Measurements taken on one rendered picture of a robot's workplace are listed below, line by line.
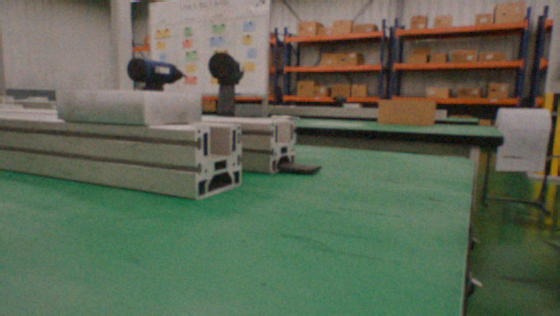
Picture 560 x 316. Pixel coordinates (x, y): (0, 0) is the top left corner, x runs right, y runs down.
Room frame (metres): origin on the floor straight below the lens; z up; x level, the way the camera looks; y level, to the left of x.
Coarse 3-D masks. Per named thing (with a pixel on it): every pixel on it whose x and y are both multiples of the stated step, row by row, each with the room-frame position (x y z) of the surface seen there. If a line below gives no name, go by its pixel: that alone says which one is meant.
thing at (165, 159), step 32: (0, 128) 0.60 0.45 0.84; (32, 128) 0.55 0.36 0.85; (64, 128) 0.52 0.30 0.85; (96, 128) 0.50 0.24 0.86; (128, 128) 0.47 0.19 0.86; (160, 128) 0.45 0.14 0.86; (192, 128) 0.43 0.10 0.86; (224, 128) 0.50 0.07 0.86; (0, 160) 0.59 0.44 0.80; (32, 160) 0.55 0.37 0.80; (64, 160) 0.52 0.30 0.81; (96, 160) 0.51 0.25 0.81; (128, 160) 0.49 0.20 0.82; (160, 160) 0.45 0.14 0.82; (192, 160) 0.43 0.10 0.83; (224, 160) 0.49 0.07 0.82; (160, 192) 0.45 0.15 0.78; (192, 192) 0.43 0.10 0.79
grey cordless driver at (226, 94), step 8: (216, 56) 0.81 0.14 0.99; (224, 56) 0.81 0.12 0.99; (232, 56) 0.84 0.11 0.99; (208, 64) 0.81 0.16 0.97; (216, 64) 0.81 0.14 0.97; (224, 64) 0.81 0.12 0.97; (232, 64) 0.81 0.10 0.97; (240, 64) 0.87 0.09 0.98; (216, 72) 0.81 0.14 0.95; (224, 72) 0.81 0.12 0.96; (232, 72) 0.81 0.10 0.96; (240, 72) 0.87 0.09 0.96; (224, 80) 0.83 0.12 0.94; (232, 80) 0.86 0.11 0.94; (224, 88) 0.84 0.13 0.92; (232, 88) 0.85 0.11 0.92; (224, 96) 0.84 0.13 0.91; (232, 96) 0.85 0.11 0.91; (224, 104) 0.83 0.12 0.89; (232, 104) 0.85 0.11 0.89; (224, 112) 0.83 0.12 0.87; (232, 112) 0.85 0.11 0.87
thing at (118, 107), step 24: (72, 96) 0.51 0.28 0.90; (96, 96) 0.49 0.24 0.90; (120, 96) 0.47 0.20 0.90; (144, 96) 0.45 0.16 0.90; (168, 96) 0.49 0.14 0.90; (192, 96) 0.53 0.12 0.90; (72, 120) 0.51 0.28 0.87; (96, 120) 0.49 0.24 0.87; (120, 120) 0.47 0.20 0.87; (144, 120) 0.45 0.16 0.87; (168, 120) 0.49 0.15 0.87; (192, 120) 0.53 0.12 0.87
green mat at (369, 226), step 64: (0, 192) 0.45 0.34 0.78; (64, 192) 0.45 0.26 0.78; (128, 192) 0.46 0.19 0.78; (256, 192) 0.48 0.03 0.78; (320, 192) 0.48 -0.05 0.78; (384, 192) 0.49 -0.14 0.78; (448, 192) 0.50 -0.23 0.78; (0, 256) 0.26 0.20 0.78; (64, 256) 0.26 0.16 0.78; (128, 256) 0.27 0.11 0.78; (192, 256) 0.27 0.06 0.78; (256, 256) 0.27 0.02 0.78; (320, 256) 0.27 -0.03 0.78; (384, 256) 0.28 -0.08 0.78; (448, 256) 0.28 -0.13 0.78
